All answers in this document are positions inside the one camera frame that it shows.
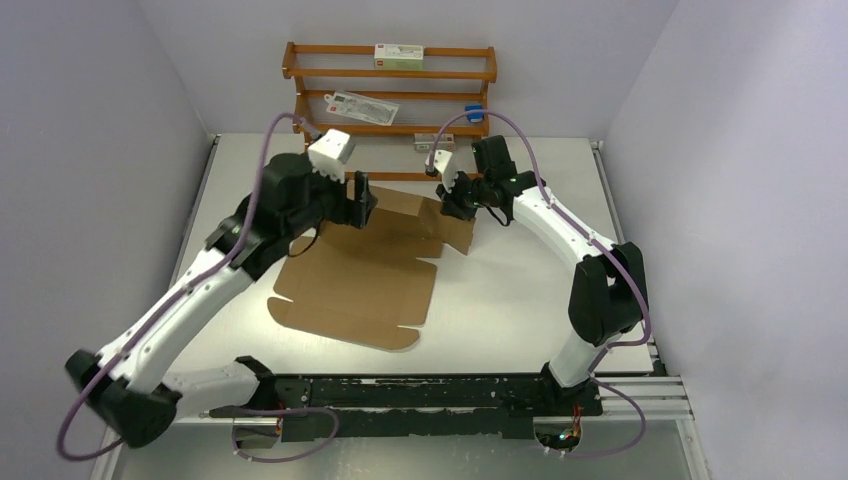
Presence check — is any brown cardboard box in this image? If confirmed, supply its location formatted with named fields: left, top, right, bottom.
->
left=267, top=187, right=474, bottom=351

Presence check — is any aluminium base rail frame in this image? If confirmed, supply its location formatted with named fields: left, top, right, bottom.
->
left=109, top=374, right=694, bottom=442

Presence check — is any white green box top shelf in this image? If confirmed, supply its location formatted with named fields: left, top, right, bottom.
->
left=373, top=43, right=425, bottom=71

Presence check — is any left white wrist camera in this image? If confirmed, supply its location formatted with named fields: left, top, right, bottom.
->
left=306, top=129, right=355, bottom=183

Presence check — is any clear plastic blister package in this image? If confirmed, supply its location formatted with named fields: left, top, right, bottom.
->
left=323, top=91, right=400, bottom=126

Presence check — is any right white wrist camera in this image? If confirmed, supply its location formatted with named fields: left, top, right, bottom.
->
left=433, top=149, right=459, bottom=193

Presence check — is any small white red box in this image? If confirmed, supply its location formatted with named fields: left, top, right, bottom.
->
left=413, top=133, right=456, bottom=153

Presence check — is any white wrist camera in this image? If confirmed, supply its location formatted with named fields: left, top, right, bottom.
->
left=433, top=149, right=459, bottom=193
left=306, top=129, right=355, bottom=183

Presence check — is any small blue object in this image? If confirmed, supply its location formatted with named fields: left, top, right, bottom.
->
left=464, top=104, right=486, bottom=124

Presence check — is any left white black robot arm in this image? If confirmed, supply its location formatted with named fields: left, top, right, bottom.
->
left=65, top=153, right=377, bottom=448

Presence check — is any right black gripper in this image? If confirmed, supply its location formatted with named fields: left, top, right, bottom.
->
left=436, top=167, right=492, bottom=222

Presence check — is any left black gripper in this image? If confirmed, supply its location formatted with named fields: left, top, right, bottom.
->
left=286, top=159, right=378, bottom=240

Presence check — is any wooden three-tier shelf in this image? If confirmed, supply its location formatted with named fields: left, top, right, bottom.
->
left=281, top=42, right=498, bottom=143

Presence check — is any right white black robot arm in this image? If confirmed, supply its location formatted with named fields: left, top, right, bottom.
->
left=425, top=136, right=648, bottom=414

